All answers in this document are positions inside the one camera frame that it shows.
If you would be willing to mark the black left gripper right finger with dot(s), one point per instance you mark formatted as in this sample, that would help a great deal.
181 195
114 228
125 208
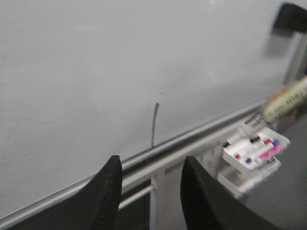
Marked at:
207 205

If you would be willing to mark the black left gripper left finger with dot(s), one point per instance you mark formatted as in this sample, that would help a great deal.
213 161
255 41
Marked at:
94 207

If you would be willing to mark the white whiteboard marker black cap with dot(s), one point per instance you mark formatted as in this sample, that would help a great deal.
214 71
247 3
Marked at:
285 101

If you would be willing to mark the lower white plastic tray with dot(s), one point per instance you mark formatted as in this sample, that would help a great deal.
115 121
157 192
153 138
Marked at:
238 184

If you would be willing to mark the white plastic marker tray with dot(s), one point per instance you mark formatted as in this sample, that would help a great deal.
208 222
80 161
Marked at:
251 153

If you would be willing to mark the white whiteboard with aluminium frame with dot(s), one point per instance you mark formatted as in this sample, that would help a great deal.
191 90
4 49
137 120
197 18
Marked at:
81 80

